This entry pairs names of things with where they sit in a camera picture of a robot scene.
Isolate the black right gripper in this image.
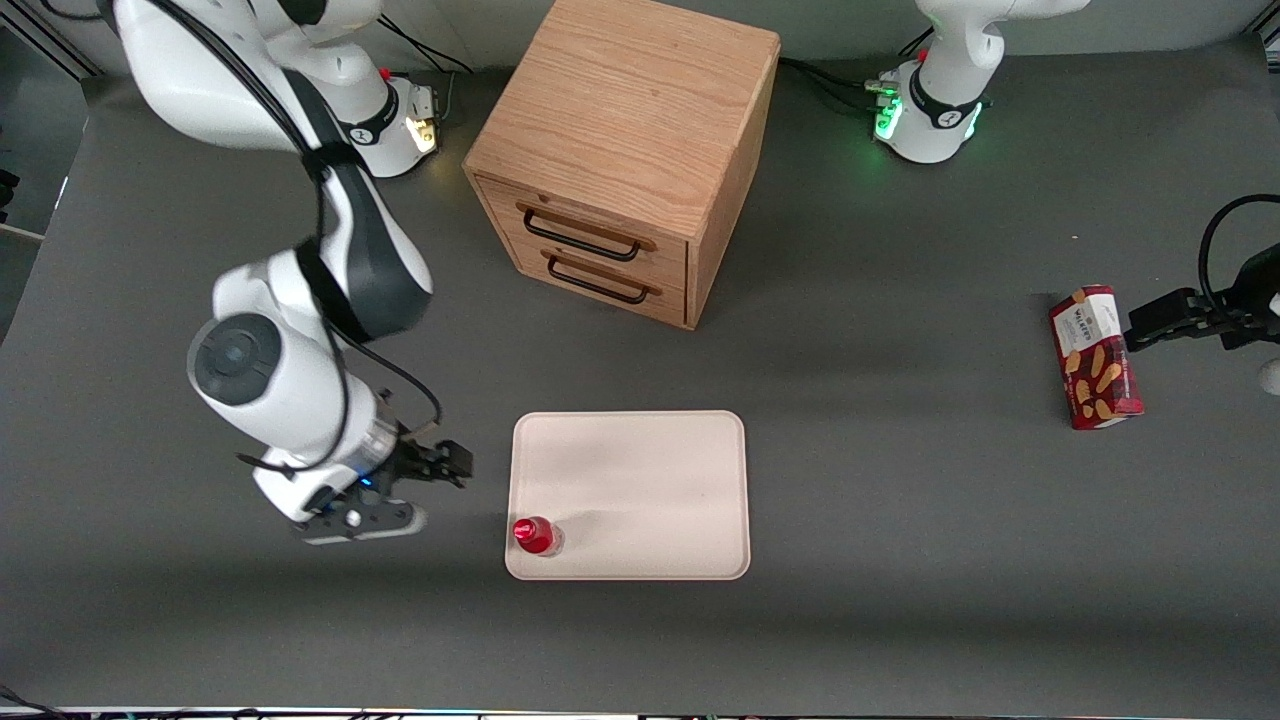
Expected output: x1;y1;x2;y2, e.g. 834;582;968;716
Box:
374;424;475;492

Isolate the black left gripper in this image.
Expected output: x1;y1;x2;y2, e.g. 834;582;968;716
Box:
1127;244;1280;352

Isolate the red coke bottle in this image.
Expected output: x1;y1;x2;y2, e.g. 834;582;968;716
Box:
511;515;565;557

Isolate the beige rectangular tray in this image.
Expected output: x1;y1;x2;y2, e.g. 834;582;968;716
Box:
504;410;752;582

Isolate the red cookie box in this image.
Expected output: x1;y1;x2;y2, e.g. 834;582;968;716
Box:
1048;284;1145;431

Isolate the wooden drawer cabinet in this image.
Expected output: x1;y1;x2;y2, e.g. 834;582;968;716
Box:
462;0;782;331

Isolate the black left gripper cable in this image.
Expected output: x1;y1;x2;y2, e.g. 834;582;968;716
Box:
1197;194;1280;313

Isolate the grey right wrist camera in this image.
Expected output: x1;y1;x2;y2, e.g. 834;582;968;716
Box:
294;494;427;547

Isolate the black short drawer handle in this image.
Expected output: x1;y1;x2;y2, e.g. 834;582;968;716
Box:
541;250;663;305

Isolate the black long drawer handle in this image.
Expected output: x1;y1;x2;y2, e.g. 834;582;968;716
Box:
516;203;658;263

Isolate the black right arm base cable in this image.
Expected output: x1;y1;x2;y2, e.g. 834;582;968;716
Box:
372;17;482;77

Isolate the black arm base cable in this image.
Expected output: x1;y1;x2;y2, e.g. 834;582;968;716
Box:
372;17;482;77
778;28;936;117

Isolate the black left arm base cable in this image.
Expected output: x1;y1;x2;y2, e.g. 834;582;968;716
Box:
778;28;936;117

